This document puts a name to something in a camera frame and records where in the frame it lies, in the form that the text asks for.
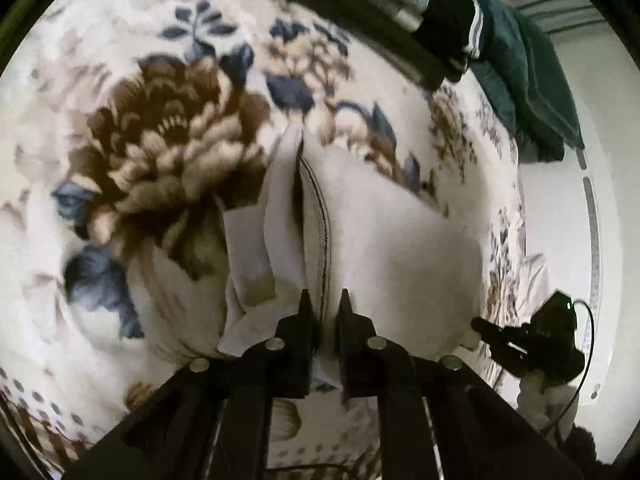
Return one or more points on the white gloved hand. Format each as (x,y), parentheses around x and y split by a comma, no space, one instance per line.
(549,410)

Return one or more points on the beige long-sleeve shirt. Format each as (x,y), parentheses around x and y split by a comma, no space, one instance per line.
(327,224)

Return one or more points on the white bed headboard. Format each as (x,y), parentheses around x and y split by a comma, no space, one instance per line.
(583,212)

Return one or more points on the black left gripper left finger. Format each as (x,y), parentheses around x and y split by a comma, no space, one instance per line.
(281,365)

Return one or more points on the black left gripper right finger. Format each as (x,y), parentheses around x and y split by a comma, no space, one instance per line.
(370,365)

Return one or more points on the floral bed blanket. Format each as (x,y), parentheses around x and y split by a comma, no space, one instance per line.
(130,127)

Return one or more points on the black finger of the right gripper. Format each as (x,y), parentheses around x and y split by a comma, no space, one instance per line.
(512,359)

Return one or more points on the folded black striped clothes stack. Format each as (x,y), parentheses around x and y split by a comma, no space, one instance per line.
(429,41)

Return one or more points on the dark green folded blanket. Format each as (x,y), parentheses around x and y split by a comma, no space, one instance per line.
(524,82)

